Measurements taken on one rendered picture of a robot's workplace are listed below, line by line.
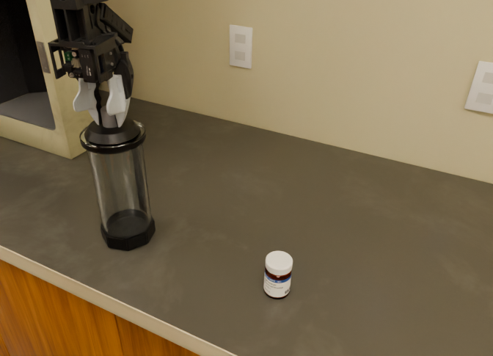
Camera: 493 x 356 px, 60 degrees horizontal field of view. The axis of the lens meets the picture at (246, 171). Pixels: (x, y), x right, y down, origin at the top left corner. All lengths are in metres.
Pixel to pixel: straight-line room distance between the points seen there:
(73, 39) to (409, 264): 0.68
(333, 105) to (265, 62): 0.22
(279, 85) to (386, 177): 0.39
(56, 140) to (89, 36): 0.56
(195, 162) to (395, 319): 0.60
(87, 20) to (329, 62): 0.69
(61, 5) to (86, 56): 0.07
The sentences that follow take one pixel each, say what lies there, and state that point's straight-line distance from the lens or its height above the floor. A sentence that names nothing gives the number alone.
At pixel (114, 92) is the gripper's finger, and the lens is 0.69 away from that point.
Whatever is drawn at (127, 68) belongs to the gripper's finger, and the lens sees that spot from 0.69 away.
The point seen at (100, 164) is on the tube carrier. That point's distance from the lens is 0.75.
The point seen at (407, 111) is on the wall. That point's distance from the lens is 1.16.
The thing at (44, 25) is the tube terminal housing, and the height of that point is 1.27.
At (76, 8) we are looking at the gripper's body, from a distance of 0.63.
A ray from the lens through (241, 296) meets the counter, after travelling 0.75.
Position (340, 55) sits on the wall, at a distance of 1.15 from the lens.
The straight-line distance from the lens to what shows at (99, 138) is 0.73.
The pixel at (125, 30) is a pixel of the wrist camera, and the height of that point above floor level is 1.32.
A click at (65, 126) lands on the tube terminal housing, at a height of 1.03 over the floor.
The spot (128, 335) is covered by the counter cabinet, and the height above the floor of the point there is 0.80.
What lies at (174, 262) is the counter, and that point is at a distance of 0.81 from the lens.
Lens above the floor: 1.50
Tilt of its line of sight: 32 degrees down
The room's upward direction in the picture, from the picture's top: 2 degrees clockwise
